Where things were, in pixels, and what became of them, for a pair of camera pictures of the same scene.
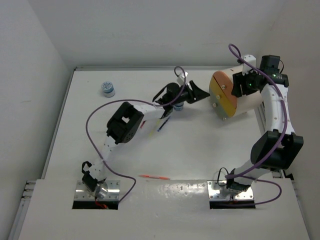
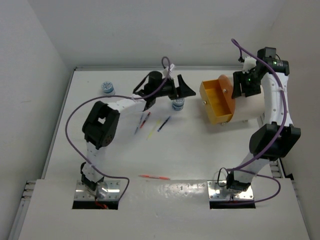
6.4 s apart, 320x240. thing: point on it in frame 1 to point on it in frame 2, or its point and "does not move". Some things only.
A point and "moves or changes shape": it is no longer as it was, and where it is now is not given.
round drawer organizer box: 226,104 moves or changes shape
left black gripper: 195,94 to 182,91
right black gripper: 237,81 does not move
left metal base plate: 113,192 does not move
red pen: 141,126 does not move
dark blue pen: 160,128 does not move
